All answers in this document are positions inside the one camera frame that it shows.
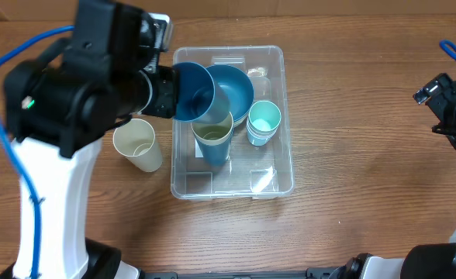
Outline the dark blue tall cup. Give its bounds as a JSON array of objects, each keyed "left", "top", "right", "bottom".
[
  {"left": 195, "top": 136, "right": 233, "bottom": 166},
  {"left": 173, "top": 62, "right": 230, "bottom": 124}
]

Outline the beige tall cup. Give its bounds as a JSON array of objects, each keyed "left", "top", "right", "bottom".
[
  {"left": 191, "top": 113, "right": 233, "bottom": 146},
  {"left": 112, "top": 119, "right": 163, "bottom": 172}
]

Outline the dark blue bowl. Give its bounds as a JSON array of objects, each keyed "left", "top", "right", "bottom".
[{"left": 207, "top": 64, "right": 254, "bottom": 109}]

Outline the cream bowl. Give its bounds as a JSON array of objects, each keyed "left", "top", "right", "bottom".
[
  {"left": 233, "top": 116, "right": 247, "bottom": 128},
  {"left": 230, "top": 105, "right": 250, "bottom": 122}
]

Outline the mint green small cup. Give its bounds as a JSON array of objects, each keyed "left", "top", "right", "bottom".
[{"left": 248, "top": 100, "right": 282, "bottom": 134}]

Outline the pink small cup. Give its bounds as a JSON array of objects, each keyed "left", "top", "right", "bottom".
[{"left": 247, "top": 126, "right": 276, "bottom": 138}]

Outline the light blue small cup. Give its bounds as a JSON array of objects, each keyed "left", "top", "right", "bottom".
[{"left": 247, "top": 133, "right": 271, "bottom": 146}]

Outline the grey small cup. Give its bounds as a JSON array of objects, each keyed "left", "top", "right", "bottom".
[{"left": 247, "top": 119, "right": 278, "bottom": 138}]

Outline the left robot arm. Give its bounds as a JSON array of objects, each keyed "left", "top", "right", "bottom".
[{"left": 0, "top": 1, "right": 178, "bottom": 278}]

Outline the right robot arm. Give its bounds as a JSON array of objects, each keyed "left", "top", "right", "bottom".
[{"left": 330, "top": 73, "right": 456, "bottom": 279}]

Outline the white label in bin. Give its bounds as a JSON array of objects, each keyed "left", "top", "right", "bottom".
[{"left": 195, "top": 140, "right": 203, "bottom": 158}]

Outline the clear plastic storage bin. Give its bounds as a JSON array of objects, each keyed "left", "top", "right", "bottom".
[{"left": 171, "top": 46, "right": 295, "bottom": 200}]

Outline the left blue cable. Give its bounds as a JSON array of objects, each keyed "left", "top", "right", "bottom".
[{"left": 0, "top": 25, "right": 76, "bottom": 279}]

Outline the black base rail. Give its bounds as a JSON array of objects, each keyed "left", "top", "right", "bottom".
[{"left": 139, "top": 267, "right": 345, "bottom": 279}]

